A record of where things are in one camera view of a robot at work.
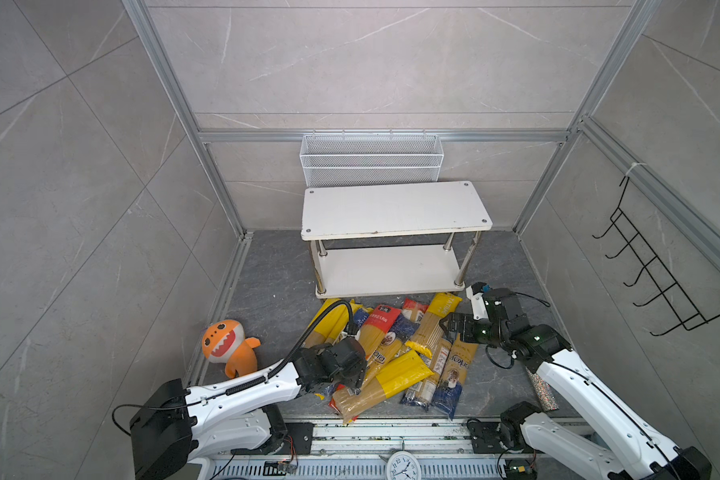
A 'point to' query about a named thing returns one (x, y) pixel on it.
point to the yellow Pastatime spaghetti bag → (428, 329)
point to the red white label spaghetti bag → (413, 310)
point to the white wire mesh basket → (330, 160)
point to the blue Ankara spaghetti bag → (399, 332)
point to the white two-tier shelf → (338, 213)
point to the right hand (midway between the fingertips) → (453, 320)
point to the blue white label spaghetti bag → (422, 392)
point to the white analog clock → (403, 465)
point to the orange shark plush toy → (224, 342)
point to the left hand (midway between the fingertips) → (356, 359)
